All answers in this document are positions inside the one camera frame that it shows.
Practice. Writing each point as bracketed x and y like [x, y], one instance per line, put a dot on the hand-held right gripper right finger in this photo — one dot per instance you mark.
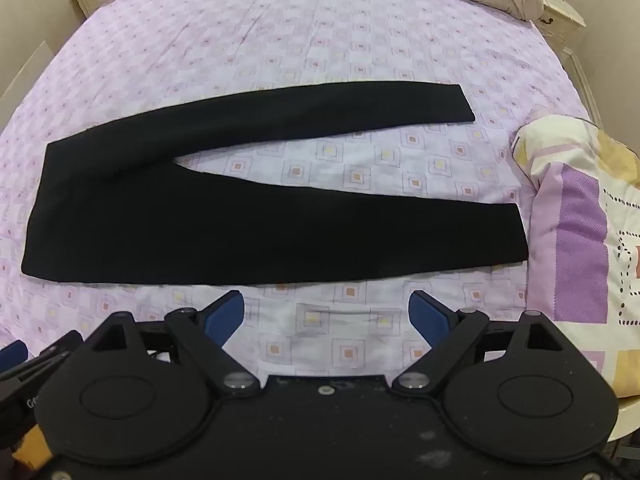
[429, 315]

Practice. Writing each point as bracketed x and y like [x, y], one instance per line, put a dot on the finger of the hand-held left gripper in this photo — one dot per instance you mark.
[11, 355]
[50, 360]

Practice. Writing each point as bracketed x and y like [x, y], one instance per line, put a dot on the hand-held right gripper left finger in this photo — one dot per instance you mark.
[227, 312]

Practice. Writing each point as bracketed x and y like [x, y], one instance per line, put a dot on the black pants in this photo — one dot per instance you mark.
[200, 230]

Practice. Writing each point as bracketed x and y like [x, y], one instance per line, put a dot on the patchwork quilt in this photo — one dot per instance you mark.
[575, 240]

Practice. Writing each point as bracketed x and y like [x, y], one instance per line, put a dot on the purple patterned bed sheet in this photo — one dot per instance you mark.
[250, 50]

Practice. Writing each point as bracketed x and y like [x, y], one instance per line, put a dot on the cream bed frame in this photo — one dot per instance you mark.
[581, 77]

